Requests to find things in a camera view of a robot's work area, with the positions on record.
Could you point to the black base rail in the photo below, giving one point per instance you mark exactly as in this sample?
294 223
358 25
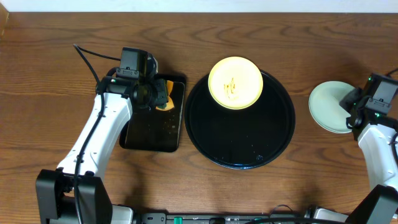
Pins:
280 211

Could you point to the black round tray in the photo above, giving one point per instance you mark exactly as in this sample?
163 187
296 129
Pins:
241 139

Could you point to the black rectangular tray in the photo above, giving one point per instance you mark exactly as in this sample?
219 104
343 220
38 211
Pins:
156 130

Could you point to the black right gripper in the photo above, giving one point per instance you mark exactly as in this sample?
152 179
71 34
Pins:
349 99

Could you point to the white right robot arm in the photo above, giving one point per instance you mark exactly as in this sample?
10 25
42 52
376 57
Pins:
376 135

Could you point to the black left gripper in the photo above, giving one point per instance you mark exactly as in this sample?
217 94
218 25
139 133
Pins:
162 93

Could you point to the light blue plate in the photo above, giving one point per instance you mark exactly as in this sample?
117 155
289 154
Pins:
324 106

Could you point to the yellow plate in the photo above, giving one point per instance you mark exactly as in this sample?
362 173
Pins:
235 83

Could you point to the orange green scrub sponge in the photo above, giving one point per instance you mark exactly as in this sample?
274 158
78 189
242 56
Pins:
169 104

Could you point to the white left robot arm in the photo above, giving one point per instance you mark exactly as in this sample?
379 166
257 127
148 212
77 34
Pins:
74 192

